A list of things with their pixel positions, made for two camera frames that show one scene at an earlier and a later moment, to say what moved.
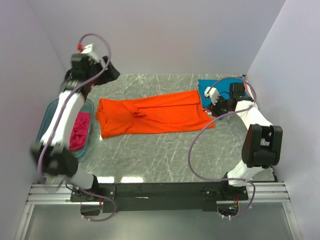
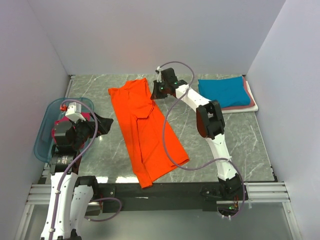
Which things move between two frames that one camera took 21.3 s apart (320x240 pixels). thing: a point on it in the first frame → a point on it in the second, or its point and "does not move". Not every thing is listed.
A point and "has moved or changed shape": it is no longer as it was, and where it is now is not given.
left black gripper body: x=107 y=76 → x=84 y=129
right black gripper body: x=221 y=107 → x=160 y=91
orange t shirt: x=169 y=111 has moved or changed shape
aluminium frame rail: x=275 y=193 does not move
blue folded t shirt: x=222 y=86 does not move
